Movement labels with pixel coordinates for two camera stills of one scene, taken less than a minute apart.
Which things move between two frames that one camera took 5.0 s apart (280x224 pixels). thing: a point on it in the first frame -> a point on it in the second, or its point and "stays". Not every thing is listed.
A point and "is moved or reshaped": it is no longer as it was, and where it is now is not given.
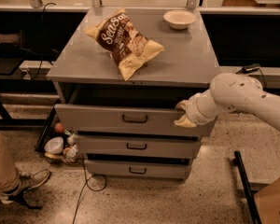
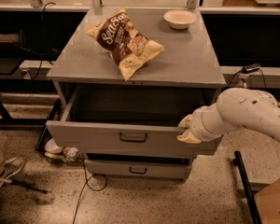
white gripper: (191, 110) -> (196, 125)
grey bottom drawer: (138, 168) stays
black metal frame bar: (237, 161) stays
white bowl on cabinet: (179, 19) stays
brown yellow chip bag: (129, 47) stays
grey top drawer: (129, 112) is moved or reshaped
